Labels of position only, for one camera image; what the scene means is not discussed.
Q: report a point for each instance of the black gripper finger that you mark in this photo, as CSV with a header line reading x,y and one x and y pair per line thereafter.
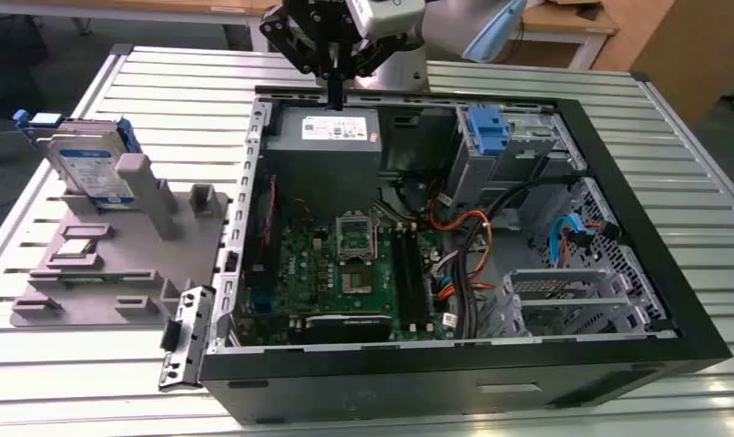
x,y
370,57
292,43

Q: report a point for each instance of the hard disk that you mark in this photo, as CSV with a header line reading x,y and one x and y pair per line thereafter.
x,y
87,168

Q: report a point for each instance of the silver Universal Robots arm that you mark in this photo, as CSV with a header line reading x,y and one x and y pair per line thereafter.
x,y
398,68

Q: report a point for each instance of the metal disk bay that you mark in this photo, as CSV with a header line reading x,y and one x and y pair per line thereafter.
x,y
561,274

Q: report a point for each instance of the white framed wooden desk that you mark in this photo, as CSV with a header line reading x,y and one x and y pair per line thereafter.
x,y
161,11
561,23

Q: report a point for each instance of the blue plastic drive latch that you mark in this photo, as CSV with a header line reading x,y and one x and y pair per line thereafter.
x,y
488,132

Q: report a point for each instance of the grey power supply unit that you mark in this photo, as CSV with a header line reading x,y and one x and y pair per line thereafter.
x,y
325,177

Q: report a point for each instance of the grey metal drive cage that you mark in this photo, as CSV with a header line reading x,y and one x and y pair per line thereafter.
x,y
525,155

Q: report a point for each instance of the black office chair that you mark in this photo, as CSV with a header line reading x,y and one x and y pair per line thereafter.
x,y
9,68

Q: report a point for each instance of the green motherboard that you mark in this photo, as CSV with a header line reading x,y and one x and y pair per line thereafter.
x,y
306,268

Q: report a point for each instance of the CPU socket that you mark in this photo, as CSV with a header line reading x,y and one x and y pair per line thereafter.
x,y
358,281

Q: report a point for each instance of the grey parts rack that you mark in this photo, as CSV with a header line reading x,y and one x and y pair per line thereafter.
x,y
161,259

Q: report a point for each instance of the brown wooden cabinet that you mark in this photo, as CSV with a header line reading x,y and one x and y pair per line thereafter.
x,y
696,45

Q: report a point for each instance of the silver CPU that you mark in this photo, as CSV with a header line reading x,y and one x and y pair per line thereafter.
x,y
75,247

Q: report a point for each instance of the black graphics card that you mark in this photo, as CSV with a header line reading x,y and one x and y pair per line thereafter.
x,y
344,328

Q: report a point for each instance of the green RAM stick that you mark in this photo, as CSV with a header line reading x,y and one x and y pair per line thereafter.
x,y
85,281

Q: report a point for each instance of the black PC case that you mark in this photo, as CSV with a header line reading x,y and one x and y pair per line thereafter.
x,y
404,387

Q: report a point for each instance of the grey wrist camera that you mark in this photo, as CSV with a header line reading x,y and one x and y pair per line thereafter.
x,y
385,16

